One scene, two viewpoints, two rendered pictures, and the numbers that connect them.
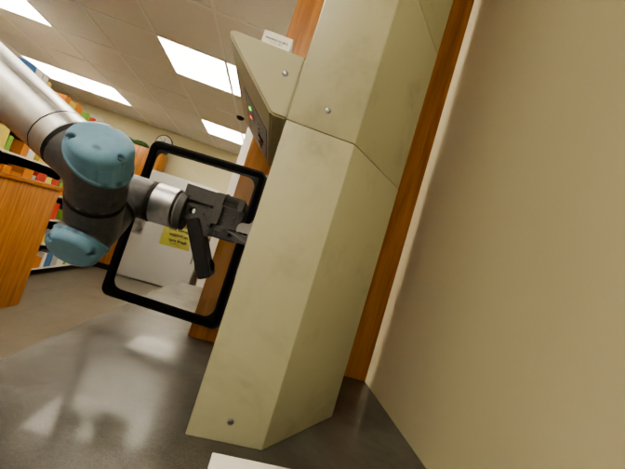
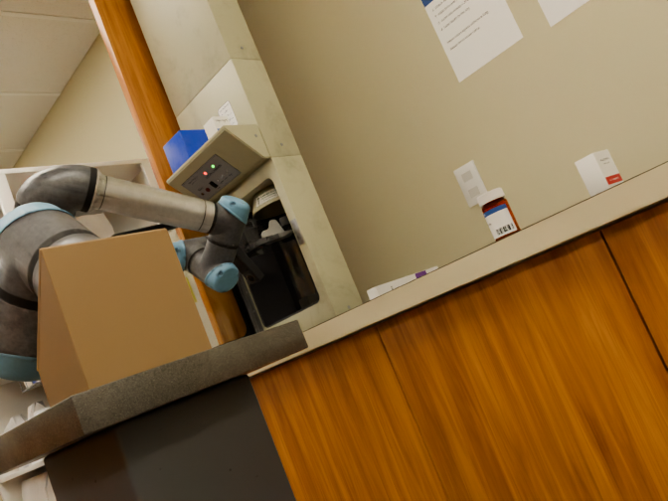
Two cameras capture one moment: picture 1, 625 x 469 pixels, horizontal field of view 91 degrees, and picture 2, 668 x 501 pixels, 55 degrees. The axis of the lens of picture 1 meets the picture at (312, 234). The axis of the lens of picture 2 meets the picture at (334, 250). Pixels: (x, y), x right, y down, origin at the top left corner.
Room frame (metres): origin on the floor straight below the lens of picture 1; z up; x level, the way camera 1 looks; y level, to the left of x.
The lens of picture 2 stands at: (-0.86, 1.06, 0.89)
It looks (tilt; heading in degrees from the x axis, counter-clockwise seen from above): 8 degrees up; 321
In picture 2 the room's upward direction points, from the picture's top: 23 degrees counter-clockwise
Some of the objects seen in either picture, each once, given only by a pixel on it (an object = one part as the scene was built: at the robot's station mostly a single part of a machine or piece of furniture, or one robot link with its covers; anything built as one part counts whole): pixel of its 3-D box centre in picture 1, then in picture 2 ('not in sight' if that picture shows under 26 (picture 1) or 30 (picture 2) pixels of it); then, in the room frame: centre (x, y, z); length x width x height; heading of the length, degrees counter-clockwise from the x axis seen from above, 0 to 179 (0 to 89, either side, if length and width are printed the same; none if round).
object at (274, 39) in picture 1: (273, 59); (219, 130); (0.52, 0.16, 1.54); 0.05 x 0.05 x 0.06; 5
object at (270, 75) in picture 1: (260, 117); (216, 169); (0.60, 0.17, 1.46); 0.32 x 0.11 x 0.10; 8
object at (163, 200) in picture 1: (169, 206); not in sight; (0.58, 0.27, 1.24); 0.08 x 0.05 x 0.08; 8
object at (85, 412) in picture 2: not in sight; (141, 400); (-0.02, 0.78, 0.92); 0.32 x 0.32 x 0.04; 11
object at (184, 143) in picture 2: not in sight; (190, 151); (0.67, 0.18, 1.56); 0.10 x 0.10 x 0.09; 8
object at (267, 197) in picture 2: not in sight; (277, 198); (0.60, 0.01, 1.34); 0.18 x 0.18 x 0.05
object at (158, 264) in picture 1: (185, 233); (185, 289); (0.76, 0.30, 1.19); 0.30 x 0.01 x 0.40; 88
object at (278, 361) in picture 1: (326, 210); (282, 206); (0.62, -0.01, 1.33); 0.32 x 0.25 x 0.77; 8
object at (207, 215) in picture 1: (213, 216); (238, 241); (0.58, 0.19, 1.24); 0.12 x 0.08 x 0.09; 98
